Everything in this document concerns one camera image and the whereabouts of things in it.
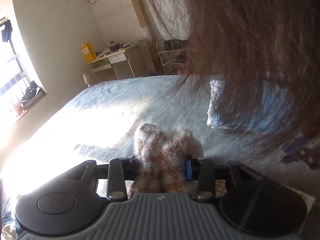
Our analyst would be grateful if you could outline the dark cloth bundle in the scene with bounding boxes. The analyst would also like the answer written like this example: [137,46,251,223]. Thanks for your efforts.
[21,81,42,102]

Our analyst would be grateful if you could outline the terracotta flower pot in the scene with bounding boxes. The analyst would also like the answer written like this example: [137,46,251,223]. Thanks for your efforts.
[13,102,25,117]

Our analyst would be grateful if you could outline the white folded cloth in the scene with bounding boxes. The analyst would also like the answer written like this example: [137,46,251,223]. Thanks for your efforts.
[206,79,225,128]

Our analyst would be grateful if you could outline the dark hanging garment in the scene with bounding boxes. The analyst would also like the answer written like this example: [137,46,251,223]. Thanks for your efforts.
[1,20,13,43]

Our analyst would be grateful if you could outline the white carved ornament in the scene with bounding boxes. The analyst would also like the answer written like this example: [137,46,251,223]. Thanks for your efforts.
[83,72,94,87]

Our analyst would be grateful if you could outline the tall cardboard box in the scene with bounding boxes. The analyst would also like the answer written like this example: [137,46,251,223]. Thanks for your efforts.
[127,0,152,40]

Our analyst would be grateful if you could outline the light blue folded cloth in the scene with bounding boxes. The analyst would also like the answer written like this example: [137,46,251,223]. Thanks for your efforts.
[217,79,295,133]

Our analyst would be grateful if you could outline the yellow cardboard box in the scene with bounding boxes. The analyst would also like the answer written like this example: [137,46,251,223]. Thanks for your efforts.
[80,42,97,63]

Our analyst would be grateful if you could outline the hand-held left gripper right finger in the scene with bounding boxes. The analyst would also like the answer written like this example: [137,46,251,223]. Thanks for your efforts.
[184,156,262,202]

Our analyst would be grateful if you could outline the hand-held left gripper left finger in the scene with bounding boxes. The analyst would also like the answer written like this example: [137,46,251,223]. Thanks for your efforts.
[62,156,140,201]

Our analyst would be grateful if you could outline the pink houndstooth sweater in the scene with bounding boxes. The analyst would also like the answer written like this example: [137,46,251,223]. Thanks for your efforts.
[127,123,227,198]

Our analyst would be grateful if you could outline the grey bed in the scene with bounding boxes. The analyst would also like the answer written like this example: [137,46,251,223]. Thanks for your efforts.
[0,74,320,205]

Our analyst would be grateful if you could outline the person's brown hair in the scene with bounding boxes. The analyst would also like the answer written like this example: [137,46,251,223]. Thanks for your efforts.
[140,0,320,170]

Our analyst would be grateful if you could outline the white metal shoe rack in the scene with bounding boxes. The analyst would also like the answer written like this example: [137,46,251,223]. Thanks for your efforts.
[156,39,189,76]

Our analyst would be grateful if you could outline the white desk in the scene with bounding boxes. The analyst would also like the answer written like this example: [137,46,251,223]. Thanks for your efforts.
[85,39,150,83]

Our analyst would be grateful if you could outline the barred window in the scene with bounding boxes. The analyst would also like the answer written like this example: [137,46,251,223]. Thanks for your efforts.
[0,0,48,130]

